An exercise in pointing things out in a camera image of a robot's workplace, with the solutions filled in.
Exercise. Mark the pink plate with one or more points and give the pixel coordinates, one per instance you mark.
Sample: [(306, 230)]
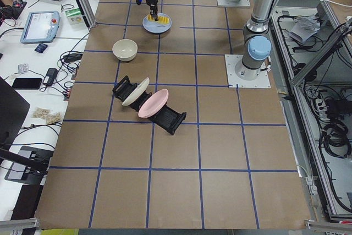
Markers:
[(153, 104)]

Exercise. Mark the black smartphone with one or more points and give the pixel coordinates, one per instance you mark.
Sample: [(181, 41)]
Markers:
[(27, 83)]

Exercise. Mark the black plate rack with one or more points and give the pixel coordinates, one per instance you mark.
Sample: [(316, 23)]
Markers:
[(166, 117)]

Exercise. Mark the green white box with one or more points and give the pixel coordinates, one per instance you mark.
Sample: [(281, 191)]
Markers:
[(74, 16)]

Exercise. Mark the cream plate in rack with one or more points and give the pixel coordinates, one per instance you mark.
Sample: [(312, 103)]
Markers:
[(137, 92)]

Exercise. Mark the striped yellow bread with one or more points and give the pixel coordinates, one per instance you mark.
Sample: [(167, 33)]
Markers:
[(160, 19)]

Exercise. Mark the blue plate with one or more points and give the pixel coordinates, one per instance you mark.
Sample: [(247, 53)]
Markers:
[(156, 28)]

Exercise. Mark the cream bowl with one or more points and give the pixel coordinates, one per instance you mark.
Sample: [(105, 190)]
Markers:
[(125, 50)]

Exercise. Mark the black power adapter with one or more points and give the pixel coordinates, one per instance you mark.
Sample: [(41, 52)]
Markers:
[(50, 77)]

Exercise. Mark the bag of wooden pieces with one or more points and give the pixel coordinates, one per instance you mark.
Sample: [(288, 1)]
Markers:
[(41, 113), (53, 118)]

